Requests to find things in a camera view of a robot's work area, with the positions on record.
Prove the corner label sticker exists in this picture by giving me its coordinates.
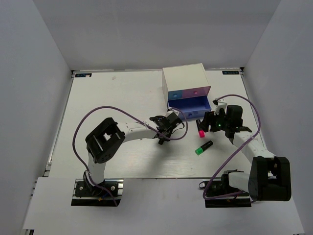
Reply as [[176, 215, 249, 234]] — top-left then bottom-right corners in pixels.
[[222, 70, 240, 75], [75, 73, 92, 78]]

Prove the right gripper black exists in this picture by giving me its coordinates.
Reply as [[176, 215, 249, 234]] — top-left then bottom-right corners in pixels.
[[199, 109, 230, 132]]

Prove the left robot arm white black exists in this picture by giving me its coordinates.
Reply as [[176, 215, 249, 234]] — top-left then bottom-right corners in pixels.
[[84, 111, 182, 195]]

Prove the white drawer organizer box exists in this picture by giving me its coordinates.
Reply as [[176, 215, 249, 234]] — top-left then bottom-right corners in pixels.
[[162, 63, 211, 99]]

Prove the blue wide drawer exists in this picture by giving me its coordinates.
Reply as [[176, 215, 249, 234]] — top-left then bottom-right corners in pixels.
[[168, 96, 211, 119]]

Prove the left corner label sticker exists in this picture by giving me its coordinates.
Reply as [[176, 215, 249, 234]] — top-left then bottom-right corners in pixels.
[[75, 73, 92, 78]]

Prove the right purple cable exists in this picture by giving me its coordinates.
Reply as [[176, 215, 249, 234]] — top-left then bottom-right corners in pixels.
[[202, 94, 261, 203]]

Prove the orange cap highlighter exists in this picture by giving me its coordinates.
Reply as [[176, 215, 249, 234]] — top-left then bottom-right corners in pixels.
[[158, 138, 169, 145]]

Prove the pink cap highlighter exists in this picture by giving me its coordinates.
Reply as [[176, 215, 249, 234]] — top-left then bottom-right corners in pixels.
[[196, 119, 205, 138]]

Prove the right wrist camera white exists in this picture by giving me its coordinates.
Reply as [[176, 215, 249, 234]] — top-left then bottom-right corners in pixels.
[[213, 98, 227, 116]]

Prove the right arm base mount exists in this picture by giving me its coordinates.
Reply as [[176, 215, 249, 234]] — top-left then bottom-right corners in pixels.
[[204, 179, 252, 208]]

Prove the right corner label sticker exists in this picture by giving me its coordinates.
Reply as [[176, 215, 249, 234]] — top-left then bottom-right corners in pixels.
[[222, 70, 240, 75]]

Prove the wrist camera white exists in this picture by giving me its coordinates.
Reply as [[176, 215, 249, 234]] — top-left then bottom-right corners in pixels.
[[213, 98, 227, 116], [165, 109, 179, 117]]

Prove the pink small drawer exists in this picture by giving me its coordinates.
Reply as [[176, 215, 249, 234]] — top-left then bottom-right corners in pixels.
[[182, 86, 211, 98]]

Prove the light blue small drawer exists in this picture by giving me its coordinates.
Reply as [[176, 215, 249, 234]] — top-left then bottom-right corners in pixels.
[[168, 90, 182, 100]]

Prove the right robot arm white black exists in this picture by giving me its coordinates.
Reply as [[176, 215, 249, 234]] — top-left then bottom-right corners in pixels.
[[200, 105, 291, 201]]

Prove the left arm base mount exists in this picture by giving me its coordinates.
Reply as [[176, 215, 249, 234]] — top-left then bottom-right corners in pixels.
[[71, 179, 124, 207]]

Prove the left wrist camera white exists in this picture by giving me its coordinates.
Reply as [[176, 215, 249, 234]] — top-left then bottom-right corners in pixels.
[[165, 109, 179, 117]]

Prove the green cap highlighter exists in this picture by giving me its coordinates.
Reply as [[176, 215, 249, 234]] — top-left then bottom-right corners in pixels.
[[195, 141, 213, 155]]

